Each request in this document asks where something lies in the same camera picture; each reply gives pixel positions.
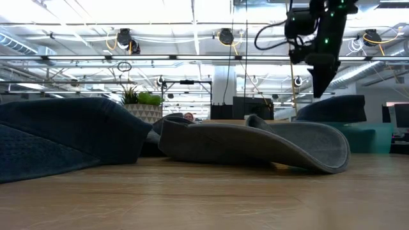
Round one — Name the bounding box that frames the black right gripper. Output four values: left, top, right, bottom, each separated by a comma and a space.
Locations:
288, 11, 348, 98

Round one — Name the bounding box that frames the silver ventilation duct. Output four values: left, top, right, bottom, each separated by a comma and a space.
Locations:
328, 60, 389, 93

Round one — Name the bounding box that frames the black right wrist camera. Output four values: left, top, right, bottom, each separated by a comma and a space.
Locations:
284, 8, 319, 38

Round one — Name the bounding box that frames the long ceiling light strip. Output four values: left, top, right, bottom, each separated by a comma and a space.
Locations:
0, 54, 409, 63

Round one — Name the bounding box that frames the black background workstation frame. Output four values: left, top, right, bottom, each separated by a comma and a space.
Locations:
160, 79, 213, 111

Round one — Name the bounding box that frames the green translucent plastic bin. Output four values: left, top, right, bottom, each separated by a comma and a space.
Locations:
319, 122, 395, 155

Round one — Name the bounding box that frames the black monitor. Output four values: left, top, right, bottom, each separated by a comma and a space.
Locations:
232, 96, 275, 121
393, 103, 409, 128
382, 104, 392, 124
210, 103, 234, 121

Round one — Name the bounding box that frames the potted succulent in patterned pot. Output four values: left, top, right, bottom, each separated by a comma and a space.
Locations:
120, 83, 164, 125

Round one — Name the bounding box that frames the black cable with coil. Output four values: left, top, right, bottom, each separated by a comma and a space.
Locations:
242, 0, 249, 116

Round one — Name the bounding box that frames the black ceiling cable reel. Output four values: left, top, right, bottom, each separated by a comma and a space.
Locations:
218, 27, 235, 46
363, 29, 383, 48
115, 27, 141, 56

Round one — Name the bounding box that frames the gray baseball cap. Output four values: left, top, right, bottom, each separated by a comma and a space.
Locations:
157, 114, 351, 175
140, 112, 194, 158

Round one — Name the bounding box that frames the yellow cable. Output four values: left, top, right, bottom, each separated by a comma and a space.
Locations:
288, 62, 300, 123

